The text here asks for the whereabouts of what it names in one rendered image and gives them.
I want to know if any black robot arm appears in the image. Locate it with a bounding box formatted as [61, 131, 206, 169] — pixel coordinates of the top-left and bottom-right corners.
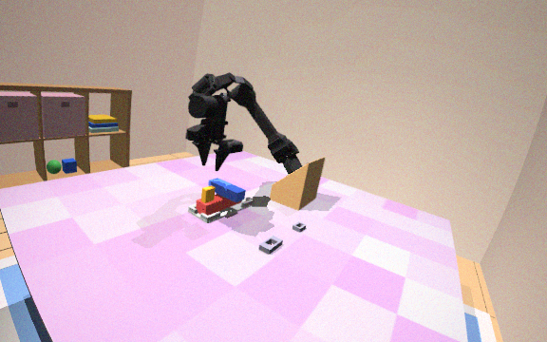
[187, 72, 302, 175]

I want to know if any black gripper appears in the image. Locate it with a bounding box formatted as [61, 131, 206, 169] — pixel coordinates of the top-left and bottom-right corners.
[192, 117, 243, 171]

